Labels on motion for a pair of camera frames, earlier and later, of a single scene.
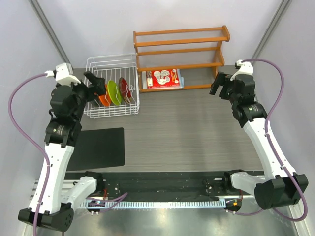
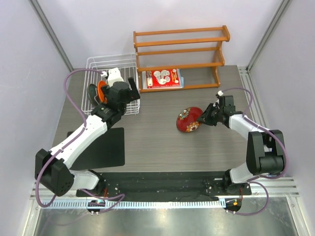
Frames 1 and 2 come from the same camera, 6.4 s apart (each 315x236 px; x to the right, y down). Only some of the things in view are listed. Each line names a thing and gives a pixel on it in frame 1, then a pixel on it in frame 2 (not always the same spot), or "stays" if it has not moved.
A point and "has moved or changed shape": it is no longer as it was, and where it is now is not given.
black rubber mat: (98, 148) stays
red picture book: (159, 79) stays
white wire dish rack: (121, 73) stays
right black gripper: (220, 80) → (205, 119)
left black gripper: (98, 89) → (132, 94)
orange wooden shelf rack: (226, 38) stays
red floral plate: (124, 90) has moved or changed shape
